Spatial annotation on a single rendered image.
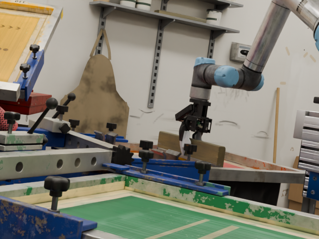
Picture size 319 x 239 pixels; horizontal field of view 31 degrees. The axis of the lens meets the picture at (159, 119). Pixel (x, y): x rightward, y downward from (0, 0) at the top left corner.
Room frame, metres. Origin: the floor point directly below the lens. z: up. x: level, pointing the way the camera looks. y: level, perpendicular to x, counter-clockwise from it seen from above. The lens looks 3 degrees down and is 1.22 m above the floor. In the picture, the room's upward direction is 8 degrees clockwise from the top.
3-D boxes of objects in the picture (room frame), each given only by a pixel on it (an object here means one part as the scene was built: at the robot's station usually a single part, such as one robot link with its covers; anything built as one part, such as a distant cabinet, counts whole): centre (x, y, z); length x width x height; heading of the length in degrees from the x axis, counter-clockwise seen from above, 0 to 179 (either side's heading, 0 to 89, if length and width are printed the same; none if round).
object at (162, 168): (1.77, -0.04, 0.97); 0.30 x 0.05 x 0.07; 122
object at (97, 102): (4.08, 0.46, 1.06); 0.53 x 0.07 x 1.05; 122
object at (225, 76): (2.06, -0.21, 1.29); 0.11 x 0.11 x 0.08; 35
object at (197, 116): (2.13, -0.14, 1.14); 0.09 x 0.08 x 0.12; 32
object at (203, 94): (2.14, -0.14, 1.22); 0.08 x 0.08 x 0.05
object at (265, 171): (2.13, -0.10, 0.97); 0.79 x 0.58 x 0.04; 122
